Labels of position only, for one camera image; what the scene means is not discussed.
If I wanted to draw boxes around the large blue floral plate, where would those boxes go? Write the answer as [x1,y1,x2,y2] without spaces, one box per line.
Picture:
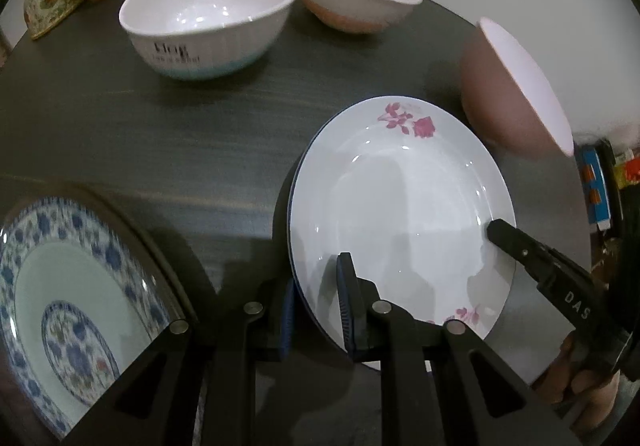
[1,195,184,438]

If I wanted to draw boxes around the white plate pink roses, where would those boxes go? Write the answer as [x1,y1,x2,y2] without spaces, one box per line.
[286,96,516,348]

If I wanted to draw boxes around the white bowl black lettering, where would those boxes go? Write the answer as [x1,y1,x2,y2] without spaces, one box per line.
[118,0,295,80]

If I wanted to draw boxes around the person right hand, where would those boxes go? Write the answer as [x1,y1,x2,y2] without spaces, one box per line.
[533,332,620,436]

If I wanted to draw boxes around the blue box on shelf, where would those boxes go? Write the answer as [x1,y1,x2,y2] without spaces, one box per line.
[575,145,612,232]

